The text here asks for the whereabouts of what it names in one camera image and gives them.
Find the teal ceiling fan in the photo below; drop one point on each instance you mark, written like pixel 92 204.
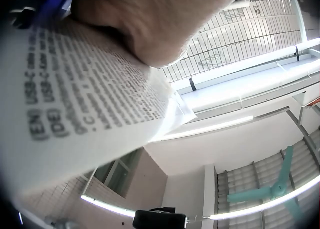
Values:
pixel 272 189

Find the person's left hand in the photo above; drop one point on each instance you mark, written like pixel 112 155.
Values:
pixel 140 14

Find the white ceiling beam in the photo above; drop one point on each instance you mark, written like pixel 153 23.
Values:
pixel 250 89

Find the white printed paper packet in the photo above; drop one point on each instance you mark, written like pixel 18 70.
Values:
pixel 82 94

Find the blue blurred object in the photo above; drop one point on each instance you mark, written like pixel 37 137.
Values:
pixel 53 1

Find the window with white frame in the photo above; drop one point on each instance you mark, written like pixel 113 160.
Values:
pixel 120 171

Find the white tube with black ties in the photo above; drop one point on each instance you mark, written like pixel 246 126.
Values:
pixel 250 61

